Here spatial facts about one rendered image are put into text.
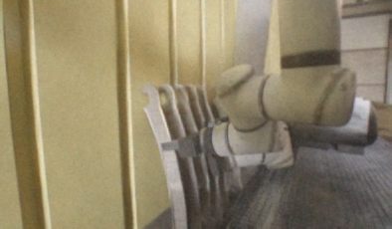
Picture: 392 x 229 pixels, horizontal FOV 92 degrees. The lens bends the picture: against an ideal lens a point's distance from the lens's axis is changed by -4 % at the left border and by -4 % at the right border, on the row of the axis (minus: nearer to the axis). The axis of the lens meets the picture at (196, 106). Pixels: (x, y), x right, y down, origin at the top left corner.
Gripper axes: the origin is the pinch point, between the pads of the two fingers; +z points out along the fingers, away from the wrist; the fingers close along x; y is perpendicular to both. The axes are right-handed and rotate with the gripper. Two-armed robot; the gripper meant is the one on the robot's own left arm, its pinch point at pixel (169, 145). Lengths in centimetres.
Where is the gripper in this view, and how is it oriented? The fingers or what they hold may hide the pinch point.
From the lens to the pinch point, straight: 63.6
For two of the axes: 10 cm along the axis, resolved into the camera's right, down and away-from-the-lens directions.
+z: -8.4, 1.9, 5.1
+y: -2.0, -9.8, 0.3
